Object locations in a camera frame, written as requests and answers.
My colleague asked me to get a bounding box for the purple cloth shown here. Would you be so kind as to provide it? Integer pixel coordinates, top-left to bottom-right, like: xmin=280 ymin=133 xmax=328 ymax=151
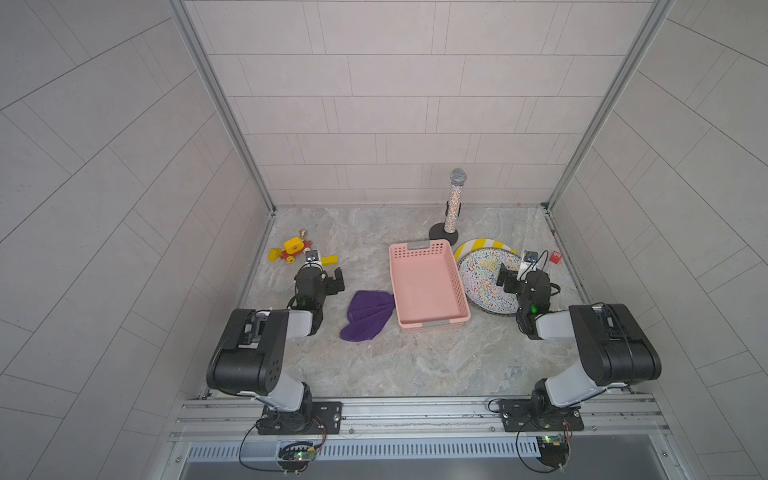
xmin=340 ymin=290 xmax=395 ymax=342

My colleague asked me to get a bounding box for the yellow white striped plate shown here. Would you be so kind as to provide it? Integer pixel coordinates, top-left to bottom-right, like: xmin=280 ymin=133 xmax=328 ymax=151
xmin=454 ymin=238 xmax=518 ymax=262

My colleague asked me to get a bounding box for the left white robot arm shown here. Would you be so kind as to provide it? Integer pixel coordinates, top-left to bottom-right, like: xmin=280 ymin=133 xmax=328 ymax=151
xmin=206 ymin=263 xmax=345 ymax=417

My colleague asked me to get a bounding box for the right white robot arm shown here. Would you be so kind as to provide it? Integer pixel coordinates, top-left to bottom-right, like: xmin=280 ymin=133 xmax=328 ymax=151
xmin=496 ymin=265 xmax=662 ymax=419

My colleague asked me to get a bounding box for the yellow toy block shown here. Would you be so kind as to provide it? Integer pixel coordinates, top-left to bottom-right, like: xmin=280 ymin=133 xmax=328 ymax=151
xmin=321 ymin=255 xmax=338 ymax=266

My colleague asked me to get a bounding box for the yellow red toy car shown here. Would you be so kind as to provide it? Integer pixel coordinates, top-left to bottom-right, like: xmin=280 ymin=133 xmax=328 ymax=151
xmin=268 ymin=237 xmax=312 ymax=264

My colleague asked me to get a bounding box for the pink plastic dish rack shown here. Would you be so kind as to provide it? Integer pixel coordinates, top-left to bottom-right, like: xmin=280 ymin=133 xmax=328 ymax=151
xmin=389 ymin=240 xmax=471 ymax=332

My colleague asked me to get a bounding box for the sprinkle-filled microphone on stand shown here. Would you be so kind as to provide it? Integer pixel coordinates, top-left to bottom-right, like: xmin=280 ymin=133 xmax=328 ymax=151
xmin=429 ymin=168 xmax=467 ymax=245

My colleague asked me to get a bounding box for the right circuit board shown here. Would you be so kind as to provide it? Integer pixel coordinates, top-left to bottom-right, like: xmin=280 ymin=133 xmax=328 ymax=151
xmin=537 ymin=434 xmax=570 ymax=471

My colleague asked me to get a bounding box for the circuit board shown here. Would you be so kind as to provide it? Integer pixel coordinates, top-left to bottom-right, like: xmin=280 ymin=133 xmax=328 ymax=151
xmin=277 ymin=441 xmax=321 ymax=474
xmin=537 ymin=434 xmax=570 ymax=471

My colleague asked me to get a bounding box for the left circuit board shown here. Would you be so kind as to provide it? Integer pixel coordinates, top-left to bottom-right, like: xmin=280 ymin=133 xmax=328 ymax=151
xmin=277 ymin=441 xmax=321 ymax=474

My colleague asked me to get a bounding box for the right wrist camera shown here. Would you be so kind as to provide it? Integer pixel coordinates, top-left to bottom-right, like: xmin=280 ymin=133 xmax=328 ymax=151
xmin=517 ymin=250 xmax=540 ymax=281

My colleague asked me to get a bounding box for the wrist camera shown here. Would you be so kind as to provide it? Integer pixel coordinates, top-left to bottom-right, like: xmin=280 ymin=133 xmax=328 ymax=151
xmin=304 ymin=249 xmax=321 ymax=264
xmin=517 ymin=250 xmax=540 ymax=281

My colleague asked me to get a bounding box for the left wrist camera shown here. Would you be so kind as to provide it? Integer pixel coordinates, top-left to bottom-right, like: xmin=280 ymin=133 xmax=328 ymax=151
xmin=304 ymin=249 xmax=321 ymax=264

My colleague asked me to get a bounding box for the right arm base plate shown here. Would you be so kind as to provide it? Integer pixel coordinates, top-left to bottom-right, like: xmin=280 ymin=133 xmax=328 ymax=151
xmin=490 ymin=398 xmax=585 ymax=433

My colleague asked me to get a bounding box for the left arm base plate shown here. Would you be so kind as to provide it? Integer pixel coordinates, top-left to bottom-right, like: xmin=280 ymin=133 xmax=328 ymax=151
xmin=256 ymin=401 xmax=343 ymax=435

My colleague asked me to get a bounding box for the aluminium front rail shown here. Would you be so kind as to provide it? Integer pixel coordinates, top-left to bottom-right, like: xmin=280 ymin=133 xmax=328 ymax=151
xmin=162 ymin=391 xmax=670 ymax=442

